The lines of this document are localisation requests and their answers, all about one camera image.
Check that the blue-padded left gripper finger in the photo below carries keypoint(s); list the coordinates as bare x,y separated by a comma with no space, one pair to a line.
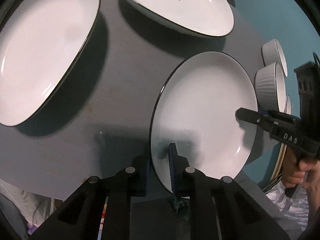
177,165

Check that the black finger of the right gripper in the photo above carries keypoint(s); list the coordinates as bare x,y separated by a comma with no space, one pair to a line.
250,116

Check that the white ribbed bowl front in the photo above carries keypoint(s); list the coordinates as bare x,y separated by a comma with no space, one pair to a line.
288,106

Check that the white ribbed bowl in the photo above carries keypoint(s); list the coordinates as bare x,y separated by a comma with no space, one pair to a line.
288,106
270,87
272,52

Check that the white plate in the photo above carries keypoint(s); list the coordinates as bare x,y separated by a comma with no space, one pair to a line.
196,111
40,43
202,18

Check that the white ribbed bowl back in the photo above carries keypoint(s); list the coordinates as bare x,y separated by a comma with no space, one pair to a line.
272,52

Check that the person's right hand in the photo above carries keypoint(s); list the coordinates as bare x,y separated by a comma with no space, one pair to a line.
306,173

